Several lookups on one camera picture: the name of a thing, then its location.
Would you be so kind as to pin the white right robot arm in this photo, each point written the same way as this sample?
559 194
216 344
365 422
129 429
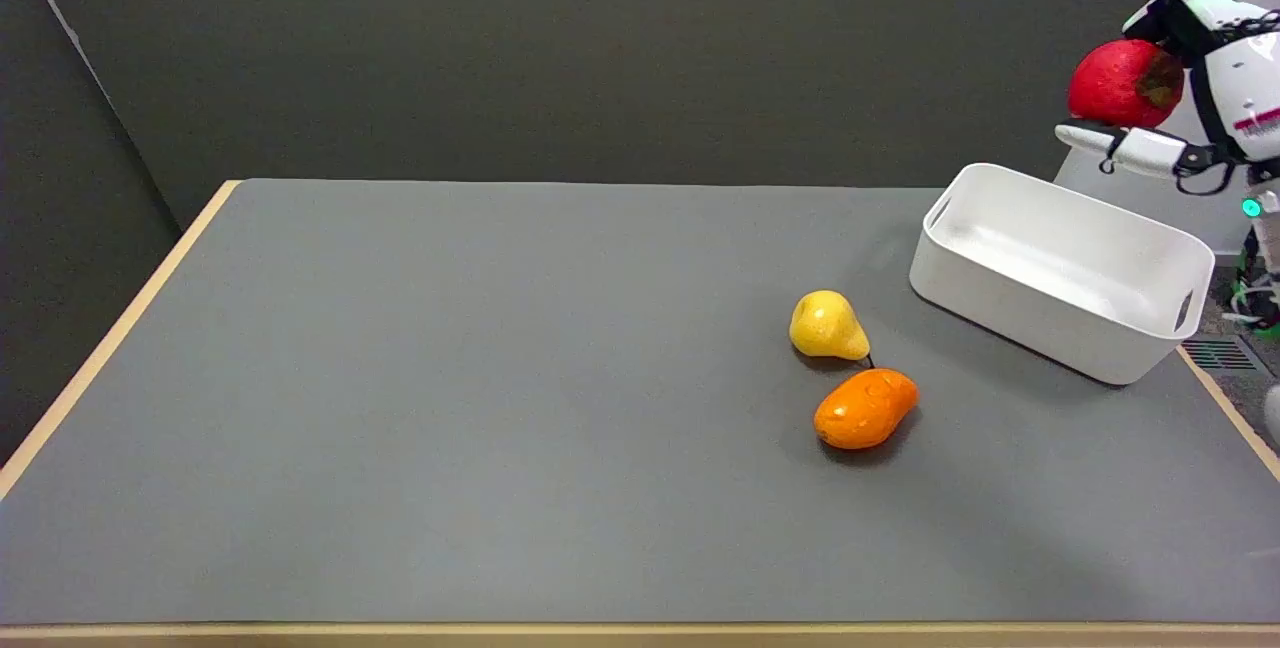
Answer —
1264 248

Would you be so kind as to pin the yellow pear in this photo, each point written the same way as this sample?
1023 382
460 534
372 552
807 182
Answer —
825 326

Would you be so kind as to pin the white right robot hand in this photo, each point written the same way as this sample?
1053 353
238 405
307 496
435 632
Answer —
1240 78

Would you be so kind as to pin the white plastic box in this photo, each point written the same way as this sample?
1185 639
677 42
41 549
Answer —
1060 273

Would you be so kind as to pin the orange mango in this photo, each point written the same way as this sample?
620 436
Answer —
865 409

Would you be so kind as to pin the black floor vent grille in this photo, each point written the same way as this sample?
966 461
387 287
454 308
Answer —
1218 355

